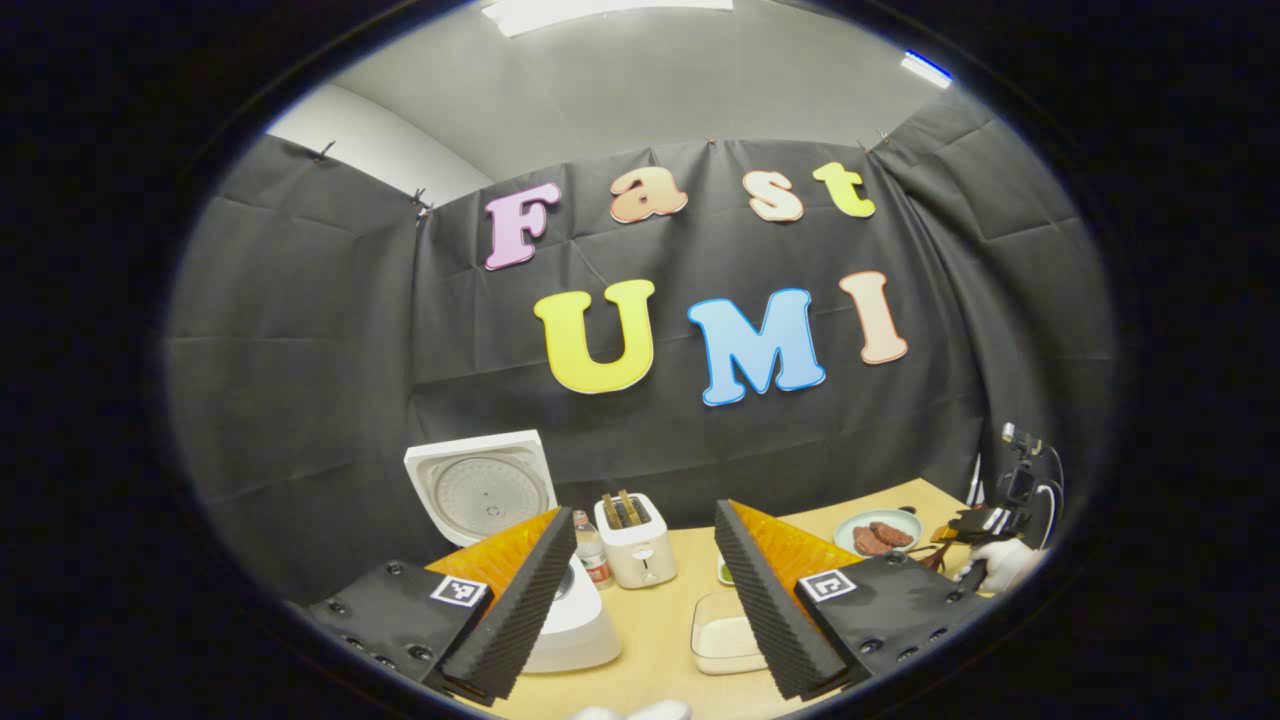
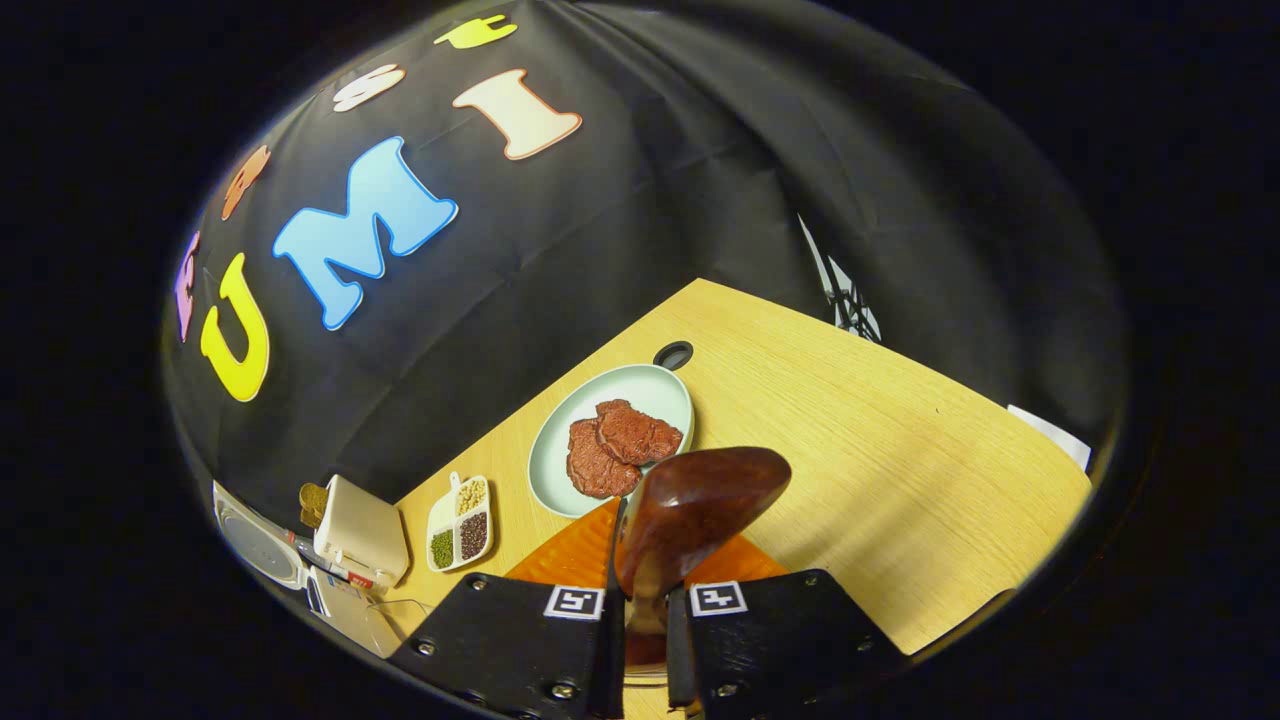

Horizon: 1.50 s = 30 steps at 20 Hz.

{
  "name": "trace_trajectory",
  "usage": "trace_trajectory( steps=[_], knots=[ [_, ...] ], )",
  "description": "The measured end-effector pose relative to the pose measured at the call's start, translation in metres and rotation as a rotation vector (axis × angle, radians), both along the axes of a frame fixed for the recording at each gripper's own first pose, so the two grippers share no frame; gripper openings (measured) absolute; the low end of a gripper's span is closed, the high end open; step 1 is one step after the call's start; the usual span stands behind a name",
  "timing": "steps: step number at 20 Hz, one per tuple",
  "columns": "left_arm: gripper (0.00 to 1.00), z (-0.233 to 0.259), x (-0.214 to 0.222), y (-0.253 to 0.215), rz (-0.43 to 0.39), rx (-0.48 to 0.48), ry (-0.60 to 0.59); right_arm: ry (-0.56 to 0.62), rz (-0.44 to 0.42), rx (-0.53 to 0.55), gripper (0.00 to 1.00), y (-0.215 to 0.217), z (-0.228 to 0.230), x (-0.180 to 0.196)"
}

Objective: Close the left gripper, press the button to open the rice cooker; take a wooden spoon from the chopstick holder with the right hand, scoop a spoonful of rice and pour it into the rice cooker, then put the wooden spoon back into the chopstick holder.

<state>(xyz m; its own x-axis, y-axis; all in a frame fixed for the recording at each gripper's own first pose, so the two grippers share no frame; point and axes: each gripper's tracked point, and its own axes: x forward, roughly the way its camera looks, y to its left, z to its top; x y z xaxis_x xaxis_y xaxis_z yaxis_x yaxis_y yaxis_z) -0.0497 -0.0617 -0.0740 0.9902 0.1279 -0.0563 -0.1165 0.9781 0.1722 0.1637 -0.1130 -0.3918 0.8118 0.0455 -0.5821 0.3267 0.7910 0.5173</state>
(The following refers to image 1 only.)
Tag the clear plastic bottle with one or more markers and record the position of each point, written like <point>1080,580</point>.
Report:
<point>590,555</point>

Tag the small ceiling light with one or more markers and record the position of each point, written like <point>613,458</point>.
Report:
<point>925,68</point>

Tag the pale green plate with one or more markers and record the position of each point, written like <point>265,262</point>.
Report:
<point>848,525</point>

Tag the white rice cooker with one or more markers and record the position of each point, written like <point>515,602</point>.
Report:
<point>480,490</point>

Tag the brown toast slice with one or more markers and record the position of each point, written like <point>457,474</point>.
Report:
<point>612,510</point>
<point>632,507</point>

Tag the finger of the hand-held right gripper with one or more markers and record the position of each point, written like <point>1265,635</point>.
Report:
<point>970,522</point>

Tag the black backdrop cloth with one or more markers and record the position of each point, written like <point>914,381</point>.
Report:
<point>350,350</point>

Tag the white toaster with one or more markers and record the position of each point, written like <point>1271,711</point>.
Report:
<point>640,555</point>

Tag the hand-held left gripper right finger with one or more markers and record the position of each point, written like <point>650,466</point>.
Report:
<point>770,615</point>

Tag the brown meat patty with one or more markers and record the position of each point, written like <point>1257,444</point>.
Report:
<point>868,542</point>
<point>892,533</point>

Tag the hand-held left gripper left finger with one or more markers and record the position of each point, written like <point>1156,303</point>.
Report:
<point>510,620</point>

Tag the clear box of rice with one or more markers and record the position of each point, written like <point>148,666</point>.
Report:
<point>725,640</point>

